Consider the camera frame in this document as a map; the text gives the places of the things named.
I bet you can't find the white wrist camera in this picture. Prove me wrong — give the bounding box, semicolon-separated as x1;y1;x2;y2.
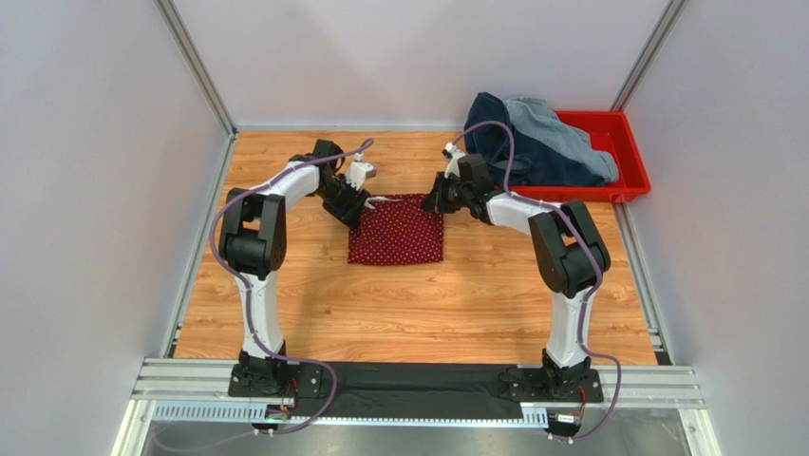
442;142;467;179
345;152;377;191

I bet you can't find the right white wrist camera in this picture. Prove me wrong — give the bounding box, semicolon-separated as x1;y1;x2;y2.
442;142;467;179

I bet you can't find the red plastic bin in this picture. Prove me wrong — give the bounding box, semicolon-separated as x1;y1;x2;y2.
513;110;650;203

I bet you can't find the aluminium frame rail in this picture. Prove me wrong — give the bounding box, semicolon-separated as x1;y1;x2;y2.
124;358;722;455

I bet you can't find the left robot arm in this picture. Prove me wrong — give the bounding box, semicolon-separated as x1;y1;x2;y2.
209;139;377;397

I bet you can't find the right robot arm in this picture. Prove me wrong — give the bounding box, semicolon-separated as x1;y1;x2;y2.
423;146;611;402

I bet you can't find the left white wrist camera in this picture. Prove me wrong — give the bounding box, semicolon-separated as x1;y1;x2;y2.
345;152;377;191

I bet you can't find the dark blue denim skirt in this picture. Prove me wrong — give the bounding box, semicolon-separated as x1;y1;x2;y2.
464;92;608;187

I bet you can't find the red polka dot skirt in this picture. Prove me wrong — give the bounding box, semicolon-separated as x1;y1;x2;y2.
348;194;444;266

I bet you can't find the light blue denim skirt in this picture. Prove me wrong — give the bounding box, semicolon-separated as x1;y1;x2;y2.
504;97;619;184

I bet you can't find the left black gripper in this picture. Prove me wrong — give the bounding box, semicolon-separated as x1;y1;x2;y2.
315;173;371;229

